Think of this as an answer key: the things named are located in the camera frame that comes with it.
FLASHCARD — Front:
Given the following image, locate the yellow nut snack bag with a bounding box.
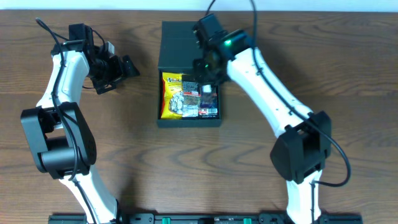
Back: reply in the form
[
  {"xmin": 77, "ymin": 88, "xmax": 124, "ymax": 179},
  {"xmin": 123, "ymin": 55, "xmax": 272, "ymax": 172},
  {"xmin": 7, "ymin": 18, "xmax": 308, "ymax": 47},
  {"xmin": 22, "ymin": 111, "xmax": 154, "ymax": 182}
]
[{"xmin": 160, "ymin": 72, "xmax": 183, "ymax": 119}]

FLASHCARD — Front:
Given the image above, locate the dark blue chocolate bar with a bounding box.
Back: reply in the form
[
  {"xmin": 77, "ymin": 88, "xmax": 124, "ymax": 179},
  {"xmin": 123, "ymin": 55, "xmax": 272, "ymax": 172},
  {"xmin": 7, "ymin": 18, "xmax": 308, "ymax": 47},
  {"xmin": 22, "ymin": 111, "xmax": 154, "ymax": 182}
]
[{"xmin": 200, "ymin": 85, "xmax": 217, "ymax": 108}]

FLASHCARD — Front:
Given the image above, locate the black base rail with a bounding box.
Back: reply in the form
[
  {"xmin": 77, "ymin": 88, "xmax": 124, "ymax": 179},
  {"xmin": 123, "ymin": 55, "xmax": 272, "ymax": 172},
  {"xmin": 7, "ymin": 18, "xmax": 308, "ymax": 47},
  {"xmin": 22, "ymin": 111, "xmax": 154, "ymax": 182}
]
[{"xmin": 48, "ymin": 212, "xmax": 363, "ymax": 224}]

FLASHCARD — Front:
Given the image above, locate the black gift box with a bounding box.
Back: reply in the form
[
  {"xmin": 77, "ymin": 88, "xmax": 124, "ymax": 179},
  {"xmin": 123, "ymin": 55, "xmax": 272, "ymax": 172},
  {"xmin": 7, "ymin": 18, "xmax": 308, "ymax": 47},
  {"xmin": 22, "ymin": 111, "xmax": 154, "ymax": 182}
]
[{"xmin": 157, "ymin": 21, "xmax": 222, "ymax": 128}]

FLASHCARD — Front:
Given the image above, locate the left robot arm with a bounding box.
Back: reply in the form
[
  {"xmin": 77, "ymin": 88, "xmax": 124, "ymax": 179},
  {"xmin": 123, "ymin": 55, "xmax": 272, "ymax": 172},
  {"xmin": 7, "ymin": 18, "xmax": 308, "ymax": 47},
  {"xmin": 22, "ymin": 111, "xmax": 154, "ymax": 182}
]
[{"xmin": 21, "ymin": 40, "xmax": 138, "ymax": 223}]

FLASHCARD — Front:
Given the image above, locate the clear trail mix packet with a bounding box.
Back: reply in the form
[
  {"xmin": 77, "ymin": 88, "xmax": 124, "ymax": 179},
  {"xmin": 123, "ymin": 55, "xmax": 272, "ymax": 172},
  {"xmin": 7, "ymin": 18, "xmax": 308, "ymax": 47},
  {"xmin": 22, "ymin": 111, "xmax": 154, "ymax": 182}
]
[{"xmin": 182, "ymin": 75, "xmax": 219, "ymax": 119}]

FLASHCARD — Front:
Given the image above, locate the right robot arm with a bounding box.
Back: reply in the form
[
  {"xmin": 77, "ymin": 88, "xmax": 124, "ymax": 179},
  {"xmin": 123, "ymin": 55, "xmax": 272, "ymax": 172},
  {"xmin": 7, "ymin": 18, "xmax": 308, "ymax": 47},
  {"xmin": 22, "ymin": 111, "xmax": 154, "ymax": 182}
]
[{"xmin": 193, "ymin": 28, "xmax": 331, "ymax": 223}]

